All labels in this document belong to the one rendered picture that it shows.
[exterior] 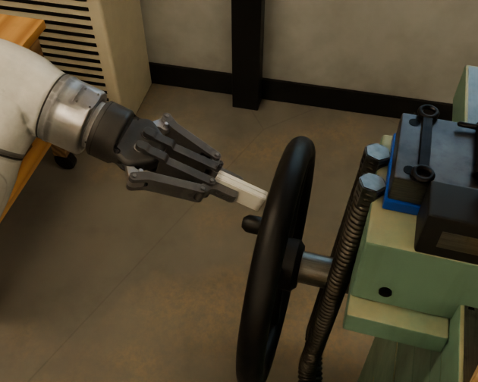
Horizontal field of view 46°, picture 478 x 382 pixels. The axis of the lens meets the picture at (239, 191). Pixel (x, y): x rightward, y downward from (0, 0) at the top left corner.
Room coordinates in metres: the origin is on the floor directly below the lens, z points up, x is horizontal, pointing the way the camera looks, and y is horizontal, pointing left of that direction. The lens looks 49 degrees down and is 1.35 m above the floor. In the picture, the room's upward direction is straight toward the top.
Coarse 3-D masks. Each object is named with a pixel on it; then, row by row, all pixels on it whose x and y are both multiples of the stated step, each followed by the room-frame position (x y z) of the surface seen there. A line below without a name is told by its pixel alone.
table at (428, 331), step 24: (456, 96) 0.59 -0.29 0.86; (456, 120) 0.54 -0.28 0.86; (360, 312) 0.26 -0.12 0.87; (384, 312) 0.26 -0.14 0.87; (408, 312) 0.26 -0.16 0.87; (456, 312) 0.25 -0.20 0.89; (384, 336) 0.25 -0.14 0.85; (408, 336) 0.25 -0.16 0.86; (432, 336) 0.24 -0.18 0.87; (456, 336) 0.23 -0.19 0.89; (456, 360) 0.21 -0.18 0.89
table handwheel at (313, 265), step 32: (288, 160) 0.38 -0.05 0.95; (288, 192) 0.34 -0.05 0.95; (288, 224) 0.32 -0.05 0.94; (256, 256) 0.29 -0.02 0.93; (288, 256) 0.35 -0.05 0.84; (320, 256) 0.36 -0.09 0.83; (256, 288) 0.27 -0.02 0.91; (288, 288) 0.33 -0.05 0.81; (256, 320) 0.25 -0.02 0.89; (256, 352) 0.23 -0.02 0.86
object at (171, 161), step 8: (136, 144) 0.51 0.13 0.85; (144, 144) 0.51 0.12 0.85; (144, 152) 0.50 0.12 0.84; (152, 152) 0.50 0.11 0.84; (160, 152) 0.51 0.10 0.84; (160, 160) 0.50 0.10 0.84; (168, 160) 0.50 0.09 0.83; (160, 168) 0.50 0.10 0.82; (168, 168) 0.50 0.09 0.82; (176, 168) 0.49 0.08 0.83; (184, 168) 0.49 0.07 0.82; (192, 168) 0.50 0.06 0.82; (168, 176) 0.50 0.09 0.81; (176, 176) 0.49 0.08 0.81; (184, 176) 0.49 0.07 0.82; (192, 176) 0.49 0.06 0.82; (200, 176) 0.49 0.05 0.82; (208, 176) 0.49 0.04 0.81; (208, 184) 0.48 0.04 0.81
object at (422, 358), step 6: (420, 348) 0.29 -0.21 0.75; (414, 354) 0.29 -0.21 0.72; (420, 354) 0.28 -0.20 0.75; (426, 354) 0.26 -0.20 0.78; (414, 360) 0.29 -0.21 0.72; (420, 360) 0.27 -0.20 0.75; (426, 360) 0.26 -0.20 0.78; (414, 366) 0.28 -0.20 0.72; (420, 366) 0.26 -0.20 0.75; (426, 366) 0.25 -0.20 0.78; (414, 372) 0.27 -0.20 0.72; (420, 372) 0.25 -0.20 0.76; (426, 372) 0.24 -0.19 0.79; (414, 378) 0.26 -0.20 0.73; (420, 378) 0.25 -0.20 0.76; (426, 378) 0.24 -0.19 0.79
